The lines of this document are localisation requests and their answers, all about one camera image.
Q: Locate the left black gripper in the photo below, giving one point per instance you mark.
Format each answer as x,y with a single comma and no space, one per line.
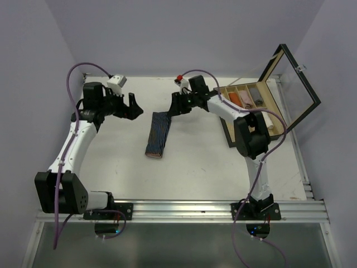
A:
133,111

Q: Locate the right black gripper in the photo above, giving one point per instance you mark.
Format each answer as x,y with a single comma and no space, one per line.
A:
177,107

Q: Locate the blue striped boxer shorts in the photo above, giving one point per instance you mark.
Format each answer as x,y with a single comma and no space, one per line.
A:
160,126

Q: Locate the white pink-trimmed underwear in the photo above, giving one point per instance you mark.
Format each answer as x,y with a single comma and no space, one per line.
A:
268,121

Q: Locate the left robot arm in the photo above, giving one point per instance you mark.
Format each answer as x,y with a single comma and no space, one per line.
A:
59,188

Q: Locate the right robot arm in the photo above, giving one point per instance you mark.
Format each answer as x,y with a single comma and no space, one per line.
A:
250,130

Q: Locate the rolled orange underwear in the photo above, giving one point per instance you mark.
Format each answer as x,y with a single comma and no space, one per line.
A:
234,99

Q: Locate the rolled pink underwear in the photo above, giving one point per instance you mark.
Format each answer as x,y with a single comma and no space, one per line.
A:
247,102

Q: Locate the rolled grey underwear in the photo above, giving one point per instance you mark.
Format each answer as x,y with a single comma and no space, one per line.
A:
256,96

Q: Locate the black wooden compartment box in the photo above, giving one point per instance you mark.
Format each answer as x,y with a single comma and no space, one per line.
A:
284,88

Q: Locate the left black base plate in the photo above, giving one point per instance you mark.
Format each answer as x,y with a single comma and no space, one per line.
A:
117,211

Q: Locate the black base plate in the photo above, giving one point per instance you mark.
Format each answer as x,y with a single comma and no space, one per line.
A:
117,211
246,213

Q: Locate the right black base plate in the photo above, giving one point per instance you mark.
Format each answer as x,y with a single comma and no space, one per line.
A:
246,213

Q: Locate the aluminium mounting rail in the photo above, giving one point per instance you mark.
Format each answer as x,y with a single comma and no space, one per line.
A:
218,211

